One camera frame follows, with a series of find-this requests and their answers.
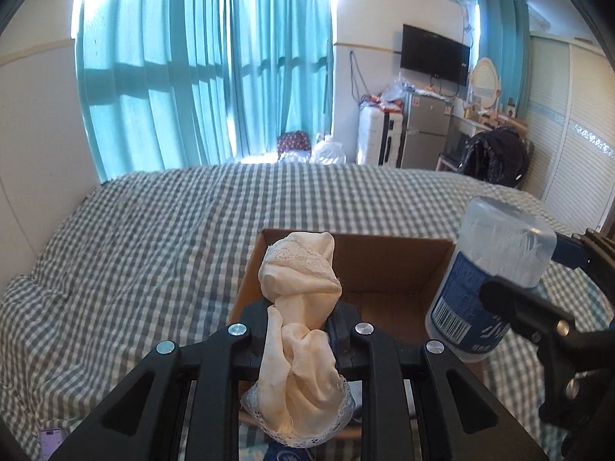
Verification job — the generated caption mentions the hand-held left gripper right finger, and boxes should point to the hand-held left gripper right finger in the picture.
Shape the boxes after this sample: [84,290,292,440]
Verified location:
[326,302,549,461]

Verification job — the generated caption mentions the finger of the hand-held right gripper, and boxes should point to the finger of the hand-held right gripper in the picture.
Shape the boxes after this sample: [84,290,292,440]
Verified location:
[552,228,615,298]
[480,277,584,426]

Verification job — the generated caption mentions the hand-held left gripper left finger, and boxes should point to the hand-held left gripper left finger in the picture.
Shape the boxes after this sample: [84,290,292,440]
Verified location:
[48,300,271,461]

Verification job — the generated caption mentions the cream lace-trimmed cloth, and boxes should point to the cream lace-trimmed cloth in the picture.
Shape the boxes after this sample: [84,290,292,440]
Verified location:
[240,231,356,448]

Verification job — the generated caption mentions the clear cotton swab jar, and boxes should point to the clear cotton swab jar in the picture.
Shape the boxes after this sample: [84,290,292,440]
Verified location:
[425,195,557,360]

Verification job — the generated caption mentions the brown cardboard box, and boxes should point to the brown cardboard box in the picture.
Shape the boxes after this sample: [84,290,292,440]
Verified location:
[227,229,492,423]

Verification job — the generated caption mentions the blue printed packet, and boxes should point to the blue printed packet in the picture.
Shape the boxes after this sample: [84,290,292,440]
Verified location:
[262,442,313,461]

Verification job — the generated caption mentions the white louvered wardrobe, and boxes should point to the white louvered wardrobe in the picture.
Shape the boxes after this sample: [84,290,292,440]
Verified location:
[521,33,615,236]

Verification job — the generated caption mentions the gingham covered bed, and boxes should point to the gingham covered bed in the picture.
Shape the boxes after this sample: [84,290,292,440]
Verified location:
[0,163,615,461]

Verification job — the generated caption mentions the white dressing desk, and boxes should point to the white dressing desk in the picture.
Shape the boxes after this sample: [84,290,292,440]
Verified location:
[447,113,510,154]

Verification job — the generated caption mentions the silver mini fridge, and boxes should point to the silver mini fridge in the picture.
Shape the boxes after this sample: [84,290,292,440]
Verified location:
[399,91,453,170]

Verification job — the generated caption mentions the clear plastic bag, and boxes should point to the clear plastic bag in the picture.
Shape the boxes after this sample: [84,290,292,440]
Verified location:
[310,133,347,165]

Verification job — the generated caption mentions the oval vanity mirror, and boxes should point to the oval vanity mirror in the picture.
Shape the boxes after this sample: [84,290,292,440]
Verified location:
[468,56,503,112]

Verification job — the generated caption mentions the purple smartphone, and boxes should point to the purple smartphone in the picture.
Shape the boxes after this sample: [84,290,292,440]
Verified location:
[39,426,65,461]

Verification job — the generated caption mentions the red patterned bag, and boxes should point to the red patterned bag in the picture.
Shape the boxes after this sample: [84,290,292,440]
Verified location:
[277,131,311,163]

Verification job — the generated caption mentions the white suitcase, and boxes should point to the white suitcase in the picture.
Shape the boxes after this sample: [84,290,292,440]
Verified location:
[356,106,405,166]

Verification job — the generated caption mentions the teal narrow curtain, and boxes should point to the teal narrow curtain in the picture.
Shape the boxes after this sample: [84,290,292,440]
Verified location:
[472,0,531,121]

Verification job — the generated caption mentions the plastic bag on fridge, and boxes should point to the plastic bag on fridge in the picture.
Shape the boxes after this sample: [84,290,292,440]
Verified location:
[382,74,416,106]

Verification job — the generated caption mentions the teal window curtain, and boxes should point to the teal window curtain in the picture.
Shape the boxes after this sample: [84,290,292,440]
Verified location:
[74,0,334,183]

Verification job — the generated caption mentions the black wall television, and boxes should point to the black wall television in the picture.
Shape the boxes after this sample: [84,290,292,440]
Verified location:
[400,23,472,87]

